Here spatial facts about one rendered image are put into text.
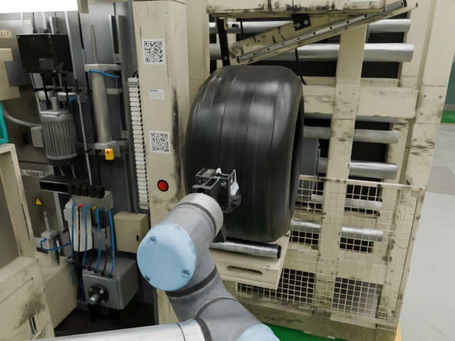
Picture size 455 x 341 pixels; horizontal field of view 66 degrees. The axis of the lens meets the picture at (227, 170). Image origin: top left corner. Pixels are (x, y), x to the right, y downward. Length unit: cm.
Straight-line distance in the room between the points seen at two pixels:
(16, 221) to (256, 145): 76
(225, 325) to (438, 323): 214
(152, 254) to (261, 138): 48
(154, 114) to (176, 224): 70
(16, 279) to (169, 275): 78
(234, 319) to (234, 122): 57
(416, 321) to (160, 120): 192
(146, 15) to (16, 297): 93
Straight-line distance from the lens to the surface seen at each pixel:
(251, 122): 92
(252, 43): 146
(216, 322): 47
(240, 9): 134
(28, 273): 128
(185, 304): 57
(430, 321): 253
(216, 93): 99
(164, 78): 116
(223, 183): 71
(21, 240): 127
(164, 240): 51
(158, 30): 116
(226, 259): 118
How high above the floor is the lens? 153
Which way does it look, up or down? 20 degrees down
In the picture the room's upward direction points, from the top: straight up
